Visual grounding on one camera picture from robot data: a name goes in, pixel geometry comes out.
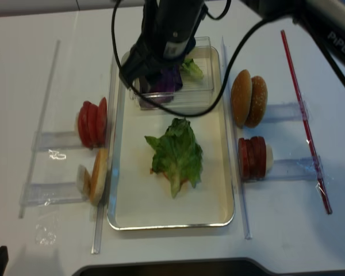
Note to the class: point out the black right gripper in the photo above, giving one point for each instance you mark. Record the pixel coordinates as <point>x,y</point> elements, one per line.
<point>167,36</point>

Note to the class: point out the green lettuce leaf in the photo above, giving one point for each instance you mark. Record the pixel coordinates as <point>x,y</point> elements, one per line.
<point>177,151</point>

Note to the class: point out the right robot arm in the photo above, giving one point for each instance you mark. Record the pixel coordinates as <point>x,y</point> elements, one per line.
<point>328,35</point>

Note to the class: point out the remaining green lettuce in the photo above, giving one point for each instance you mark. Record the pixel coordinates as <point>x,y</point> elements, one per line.
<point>189,67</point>

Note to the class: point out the tomato slice back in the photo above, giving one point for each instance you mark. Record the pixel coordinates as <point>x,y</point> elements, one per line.
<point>101,121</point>

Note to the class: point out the tomato slice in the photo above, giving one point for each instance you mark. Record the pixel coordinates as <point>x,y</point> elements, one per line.
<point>101,121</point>
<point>82,124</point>
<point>92,120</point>

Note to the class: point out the tomato slice middle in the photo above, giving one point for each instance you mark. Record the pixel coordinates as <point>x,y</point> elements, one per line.
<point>92,120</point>

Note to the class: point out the tomato slice front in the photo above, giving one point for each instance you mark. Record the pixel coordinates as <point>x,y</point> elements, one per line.
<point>82,124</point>

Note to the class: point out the meat patty middle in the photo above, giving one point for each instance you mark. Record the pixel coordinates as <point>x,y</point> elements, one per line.
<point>252,159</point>

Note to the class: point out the meat patty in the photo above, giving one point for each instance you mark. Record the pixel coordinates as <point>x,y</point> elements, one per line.
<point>252,159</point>
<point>261,156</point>
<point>243,159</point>

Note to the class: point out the meat patty front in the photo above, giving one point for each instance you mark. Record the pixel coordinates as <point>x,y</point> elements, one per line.
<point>243,159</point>

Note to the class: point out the meat patty back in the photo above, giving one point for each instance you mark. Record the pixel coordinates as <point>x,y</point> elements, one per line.
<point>261,156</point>

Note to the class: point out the white pusher block patties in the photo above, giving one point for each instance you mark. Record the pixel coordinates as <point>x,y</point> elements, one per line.
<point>269,158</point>

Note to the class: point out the purple cabbage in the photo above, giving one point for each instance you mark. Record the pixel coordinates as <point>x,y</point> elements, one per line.
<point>162,92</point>

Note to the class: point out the clear plastic container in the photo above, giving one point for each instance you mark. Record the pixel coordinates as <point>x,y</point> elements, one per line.
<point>195,95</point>

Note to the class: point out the sesame bun top outer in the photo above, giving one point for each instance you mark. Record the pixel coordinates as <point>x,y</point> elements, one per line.
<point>241,93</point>

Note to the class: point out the sesame bun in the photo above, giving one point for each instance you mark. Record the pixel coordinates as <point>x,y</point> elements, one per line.
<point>241,93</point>
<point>258,102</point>

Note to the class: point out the bun slice left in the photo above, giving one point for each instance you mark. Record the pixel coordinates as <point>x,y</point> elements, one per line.
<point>98,176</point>

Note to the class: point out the bottom bun on tray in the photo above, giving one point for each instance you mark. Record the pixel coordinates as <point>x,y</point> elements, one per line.
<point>172,177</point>

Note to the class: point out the sesame bun top inner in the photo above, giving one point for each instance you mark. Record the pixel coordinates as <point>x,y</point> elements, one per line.
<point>258,102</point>

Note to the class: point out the silver metal tray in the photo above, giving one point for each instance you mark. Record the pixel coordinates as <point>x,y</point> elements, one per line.
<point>140,200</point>

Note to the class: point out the dark device bottom edge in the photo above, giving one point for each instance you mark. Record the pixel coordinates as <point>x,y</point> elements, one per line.
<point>193,267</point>

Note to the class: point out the red plastic strip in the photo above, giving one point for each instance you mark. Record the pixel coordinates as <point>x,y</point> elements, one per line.
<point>321,188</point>

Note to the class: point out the clear long left rail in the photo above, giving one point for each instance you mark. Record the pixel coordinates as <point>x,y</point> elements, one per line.
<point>98,225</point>

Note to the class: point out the clear rail near tomatoes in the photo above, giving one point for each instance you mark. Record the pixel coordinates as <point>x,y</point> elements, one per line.
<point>44,141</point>

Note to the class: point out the clear rail near buns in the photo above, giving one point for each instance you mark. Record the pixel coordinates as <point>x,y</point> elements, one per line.
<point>292,111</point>

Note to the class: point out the clear rail near bun slice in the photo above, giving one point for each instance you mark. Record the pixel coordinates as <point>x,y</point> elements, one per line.
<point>36,194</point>

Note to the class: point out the clear far left rail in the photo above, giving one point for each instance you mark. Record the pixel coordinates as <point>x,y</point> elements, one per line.
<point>28,181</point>

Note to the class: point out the clear rail near patties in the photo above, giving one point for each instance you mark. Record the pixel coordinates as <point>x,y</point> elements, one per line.
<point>303,169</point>

